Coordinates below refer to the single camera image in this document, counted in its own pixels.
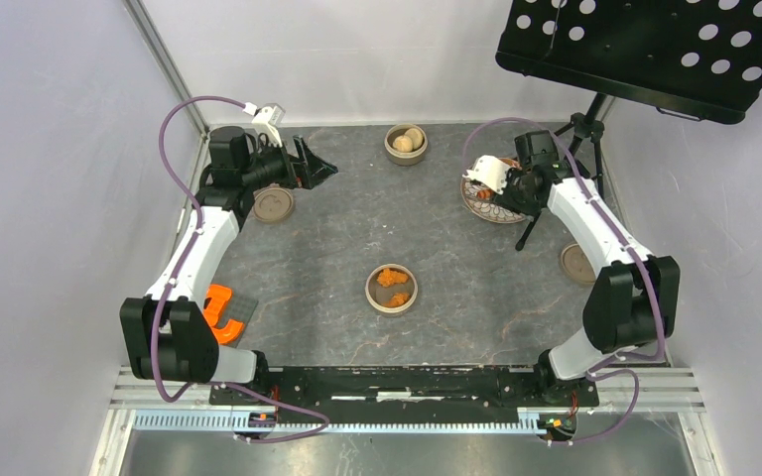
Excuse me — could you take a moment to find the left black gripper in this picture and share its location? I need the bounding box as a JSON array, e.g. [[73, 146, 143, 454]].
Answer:
[[239, 134, 336, 192]]

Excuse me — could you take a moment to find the brown lid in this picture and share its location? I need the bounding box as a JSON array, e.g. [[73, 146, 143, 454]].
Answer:
[[252, 186, 296, 224], [559, 243, 596, 286]]

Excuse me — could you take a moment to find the round bread bun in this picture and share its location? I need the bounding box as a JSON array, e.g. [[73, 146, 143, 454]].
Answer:
[[404, 127, 425, 151]]

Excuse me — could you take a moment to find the orange fried food piece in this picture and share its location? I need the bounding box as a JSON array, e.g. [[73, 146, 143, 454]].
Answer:
[[384, 293, 411, 308]]

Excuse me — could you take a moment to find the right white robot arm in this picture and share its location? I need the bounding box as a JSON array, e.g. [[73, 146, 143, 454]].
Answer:
[[496, 130, 681, 405]]

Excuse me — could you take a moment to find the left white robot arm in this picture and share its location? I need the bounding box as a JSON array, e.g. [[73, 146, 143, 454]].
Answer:
[[119, 126, 338, 405]]

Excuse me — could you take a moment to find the patterned orange plate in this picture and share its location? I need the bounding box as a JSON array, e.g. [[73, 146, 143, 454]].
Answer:
[[460, 158, 530, 224]]

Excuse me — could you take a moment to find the far brown bowl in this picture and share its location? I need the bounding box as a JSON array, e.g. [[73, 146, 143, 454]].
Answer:
[[384, 123, 429, 167]]

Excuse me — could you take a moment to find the brown bowl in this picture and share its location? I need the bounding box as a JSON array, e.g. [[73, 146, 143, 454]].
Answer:
[[384, 123, 429, 167], [364, 264, 420, 317]]

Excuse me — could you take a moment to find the near brown bowl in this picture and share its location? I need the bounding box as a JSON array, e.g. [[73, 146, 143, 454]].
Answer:
[[364, 264, 420, 317]]

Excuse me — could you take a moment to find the grey lego baseplate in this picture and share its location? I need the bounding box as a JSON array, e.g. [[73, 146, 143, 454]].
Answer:
[[229, 295, 258, 329]]

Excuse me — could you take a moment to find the orange horseshoe toy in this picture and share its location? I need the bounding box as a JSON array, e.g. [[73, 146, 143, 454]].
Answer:
[[203, 284, 246, 345]]

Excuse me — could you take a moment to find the black music stand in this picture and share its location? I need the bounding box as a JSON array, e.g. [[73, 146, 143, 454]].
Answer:
[[495, 0, 762, 213]]

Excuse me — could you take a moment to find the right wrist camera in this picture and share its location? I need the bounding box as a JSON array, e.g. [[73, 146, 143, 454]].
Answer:
[[462, 155, 514, 194]]

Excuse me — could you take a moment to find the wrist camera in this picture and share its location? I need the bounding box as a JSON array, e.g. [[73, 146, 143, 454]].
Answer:
[[462, 155, 514, 194], [242, 102, 285, 148]]

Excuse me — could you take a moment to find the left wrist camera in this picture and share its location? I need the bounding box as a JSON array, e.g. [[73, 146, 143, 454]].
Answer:
[[242, 102, 285, 148]]

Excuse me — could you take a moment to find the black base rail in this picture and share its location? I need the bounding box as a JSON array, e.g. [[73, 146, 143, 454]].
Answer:
[[208, 365, 599, 425]]

